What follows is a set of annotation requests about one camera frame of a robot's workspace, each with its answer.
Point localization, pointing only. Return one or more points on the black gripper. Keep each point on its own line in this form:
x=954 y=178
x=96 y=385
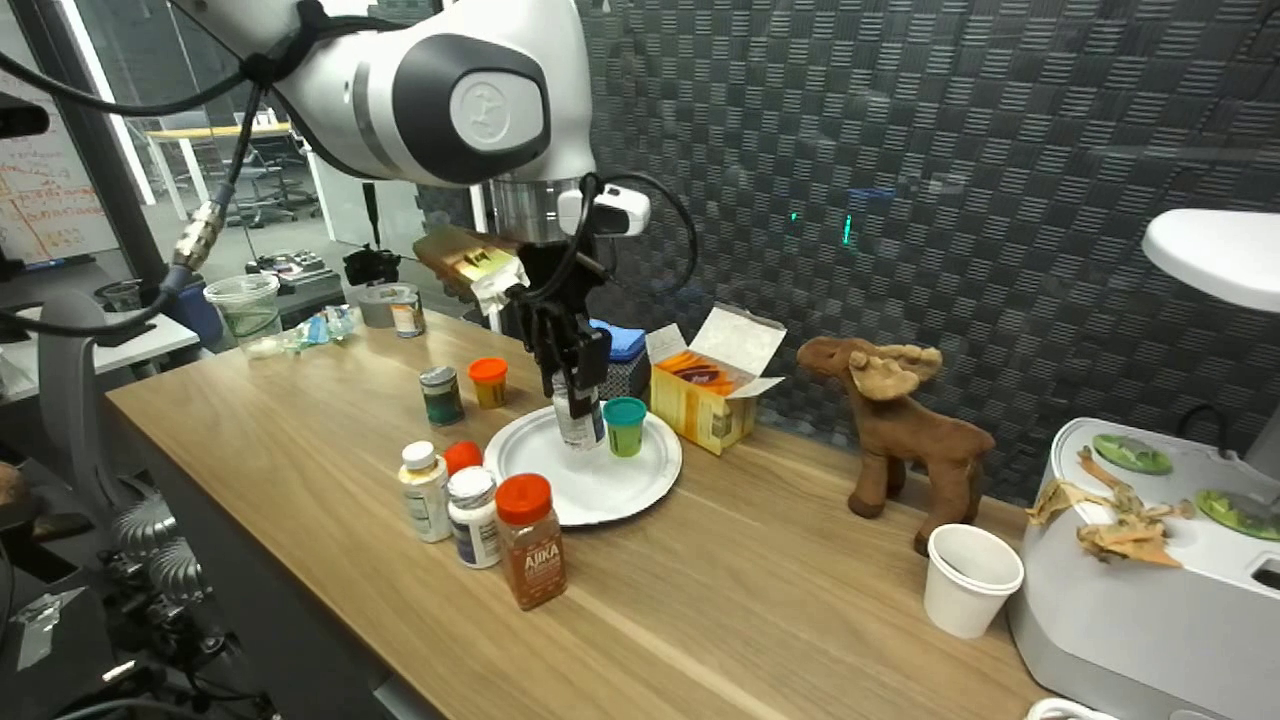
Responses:
x=548 y=313

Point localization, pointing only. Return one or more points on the teal cap small bottle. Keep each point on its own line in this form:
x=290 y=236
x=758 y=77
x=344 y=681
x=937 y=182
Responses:
x=625 y=424

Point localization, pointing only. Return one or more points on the orange lid small jar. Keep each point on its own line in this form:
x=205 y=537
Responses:
x=488 y=378

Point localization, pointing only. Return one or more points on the orange strawberry plushie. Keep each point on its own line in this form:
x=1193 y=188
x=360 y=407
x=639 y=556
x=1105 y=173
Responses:
x=462 y=453

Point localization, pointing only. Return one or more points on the green label white pill bottle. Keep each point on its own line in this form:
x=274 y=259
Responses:
x=422 y=483

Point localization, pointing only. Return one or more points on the orange lid spice jar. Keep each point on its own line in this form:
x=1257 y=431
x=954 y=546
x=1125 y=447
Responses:
x=530 y=537

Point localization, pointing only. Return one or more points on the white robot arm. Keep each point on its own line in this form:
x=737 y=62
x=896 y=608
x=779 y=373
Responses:
x=482 y=89

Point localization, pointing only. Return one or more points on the white round plate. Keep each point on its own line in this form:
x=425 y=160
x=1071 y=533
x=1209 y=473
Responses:
x=588 y=485

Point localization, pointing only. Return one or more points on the brown moose plushie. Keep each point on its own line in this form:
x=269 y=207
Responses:
x=896 y=431

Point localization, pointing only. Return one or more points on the blue sponge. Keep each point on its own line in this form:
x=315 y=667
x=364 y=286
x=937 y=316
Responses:
x=621 y=343

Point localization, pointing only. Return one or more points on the yellow open cardboard box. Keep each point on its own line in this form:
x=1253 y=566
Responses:
x=707 y=385

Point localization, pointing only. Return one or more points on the green label tin can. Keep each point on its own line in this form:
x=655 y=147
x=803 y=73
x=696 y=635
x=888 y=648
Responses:
x=442 y=399

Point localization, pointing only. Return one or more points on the white paper cup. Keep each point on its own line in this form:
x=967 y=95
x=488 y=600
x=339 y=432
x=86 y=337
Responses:
x=968 y=579

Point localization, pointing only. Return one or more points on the white appliance with leaves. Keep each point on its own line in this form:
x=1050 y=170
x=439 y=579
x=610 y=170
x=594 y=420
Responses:
x=1190 y=641

